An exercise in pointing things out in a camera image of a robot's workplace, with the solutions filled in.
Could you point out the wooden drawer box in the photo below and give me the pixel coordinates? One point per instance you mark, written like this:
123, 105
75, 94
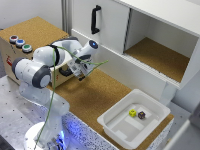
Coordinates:
33, 28

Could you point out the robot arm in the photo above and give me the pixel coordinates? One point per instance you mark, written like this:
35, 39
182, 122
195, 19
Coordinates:
35, 71

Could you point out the white plastic box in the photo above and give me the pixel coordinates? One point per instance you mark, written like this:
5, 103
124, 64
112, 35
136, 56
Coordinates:
128, 130

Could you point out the green button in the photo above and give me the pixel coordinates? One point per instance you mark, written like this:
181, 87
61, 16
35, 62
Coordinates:
26, 48

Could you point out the white cabinet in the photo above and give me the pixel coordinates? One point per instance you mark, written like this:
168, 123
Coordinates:
156, 20

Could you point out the blue button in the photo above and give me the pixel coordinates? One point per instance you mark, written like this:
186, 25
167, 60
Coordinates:
20, 42

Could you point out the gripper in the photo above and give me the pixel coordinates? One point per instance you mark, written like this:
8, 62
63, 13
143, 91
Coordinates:
79, 66

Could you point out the wooden drawer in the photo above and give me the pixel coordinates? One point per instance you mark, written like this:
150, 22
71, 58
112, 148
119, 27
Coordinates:
60, 79

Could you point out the purple block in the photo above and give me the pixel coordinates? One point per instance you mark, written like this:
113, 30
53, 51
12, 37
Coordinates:
141, 114

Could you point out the red button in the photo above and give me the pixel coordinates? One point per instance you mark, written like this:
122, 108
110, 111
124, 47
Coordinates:
13, 38

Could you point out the yellow block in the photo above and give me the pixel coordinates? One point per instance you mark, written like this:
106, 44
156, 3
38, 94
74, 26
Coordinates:
132, 113

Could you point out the white sliding door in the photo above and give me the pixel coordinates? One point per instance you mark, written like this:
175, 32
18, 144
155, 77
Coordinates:
111, 23

